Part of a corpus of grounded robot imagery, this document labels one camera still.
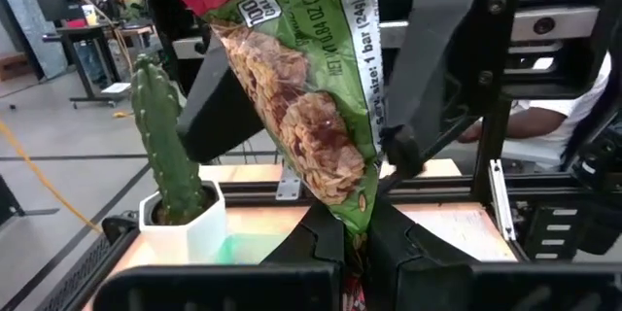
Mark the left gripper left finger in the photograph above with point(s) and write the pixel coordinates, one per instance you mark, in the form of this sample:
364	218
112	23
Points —
218	286

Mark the black background table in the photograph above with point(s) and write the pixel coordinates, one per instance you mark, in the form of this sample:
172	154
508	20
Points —
87	31

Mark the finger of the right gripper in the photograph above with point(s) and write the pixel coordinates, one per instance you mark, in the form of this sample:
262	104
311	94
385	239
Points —
214	116
427	58

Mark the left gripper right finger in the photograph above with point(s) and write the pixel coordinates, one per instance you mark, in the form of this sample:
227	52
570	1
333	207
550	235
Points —
486	286

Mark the dark background monitor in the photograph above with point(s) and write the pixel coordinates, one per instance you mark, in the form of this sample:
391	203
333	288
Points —
58	0

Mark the red silver candy bar wrapper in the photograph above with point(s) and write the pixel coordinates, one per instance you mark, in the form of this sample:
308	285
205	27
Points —
301	107

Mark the green cactus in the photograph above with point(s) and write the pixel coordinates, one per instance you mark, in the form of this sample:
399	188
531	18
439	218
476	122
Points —
165	146

